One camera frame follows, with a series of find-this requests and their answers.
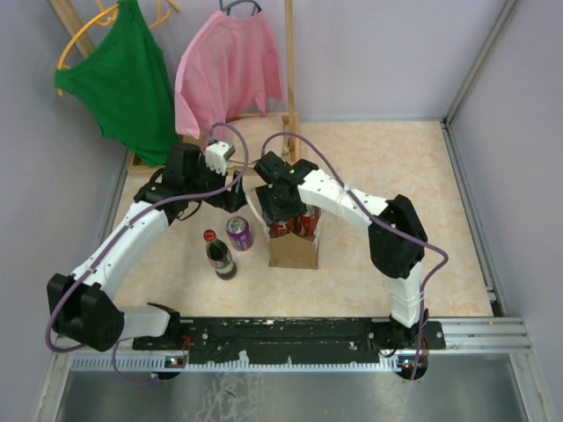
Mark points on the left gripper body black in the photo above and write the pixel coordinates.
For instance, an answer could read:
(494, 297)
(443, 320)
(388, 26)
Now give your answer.
(224, 199)

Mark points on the aluminium corner post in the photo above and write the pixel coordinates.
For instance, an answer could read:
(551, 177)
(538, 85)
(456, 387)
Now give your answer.
(500, 26)

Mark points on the white cable duct strip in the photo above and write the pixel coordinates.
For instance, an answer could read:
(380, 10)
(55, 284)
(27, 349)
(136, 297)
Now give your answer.
(175, 362)

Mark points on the pink t-shirt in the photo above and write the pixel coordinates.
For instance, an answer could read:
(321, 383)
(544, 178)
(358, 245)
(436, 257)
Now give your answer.
(229, 65)

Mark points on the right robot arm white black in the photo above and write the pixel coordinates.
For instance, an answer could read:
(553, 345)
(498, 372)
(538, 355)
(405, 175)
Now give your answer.
(386, 223)

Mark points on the green tank top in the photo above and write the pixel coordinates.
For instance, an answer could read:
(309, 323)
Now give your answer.
(125, 86)

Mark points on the purple Fanta can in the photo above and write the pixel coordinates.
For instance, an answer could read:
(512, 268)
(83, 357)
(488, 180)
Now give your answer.
(238, 231)

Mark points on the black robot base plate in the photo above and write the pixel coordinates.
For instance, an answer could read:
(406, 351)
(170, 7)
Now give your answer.
(271, 339)

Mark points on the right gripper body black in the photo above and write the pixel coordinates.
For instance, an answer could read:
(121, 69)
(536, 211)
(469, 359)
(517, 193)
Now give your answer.
(274, 207)

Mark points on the grey clothes hanger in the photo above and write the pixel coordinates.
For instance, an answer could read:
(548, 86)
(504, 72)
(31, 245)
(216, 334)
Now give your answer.
(240, 8)

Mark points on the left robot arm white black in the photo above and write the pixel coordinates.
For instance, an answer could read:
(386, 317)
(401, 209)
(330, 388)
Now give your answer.
(81, 304)

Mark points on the glass cola bottle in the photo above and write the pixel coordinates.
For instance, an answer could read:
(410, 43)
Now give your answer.
(219, 256)

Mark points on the folded beige cloth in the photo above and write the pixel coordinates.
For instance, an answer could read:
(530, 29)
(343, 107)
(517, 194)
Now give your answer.
(255, 130)

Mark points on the aluminium frame rail front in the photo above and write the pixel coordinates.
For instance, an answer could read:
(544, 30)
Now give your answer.
(455, 335)

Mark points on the red cola can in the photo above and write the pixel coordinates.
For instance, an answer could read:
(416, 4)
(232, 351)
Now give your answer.
(281, 228)
(306, 224)

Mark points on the wooden clothes rack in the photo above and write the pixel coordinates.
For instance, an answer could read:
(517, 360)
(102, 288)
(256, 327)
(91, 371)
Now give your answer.
(82, 41)

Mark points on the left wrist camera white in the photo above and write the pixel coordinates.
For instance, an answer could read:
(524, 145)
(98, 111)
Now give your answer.
(217, 156)

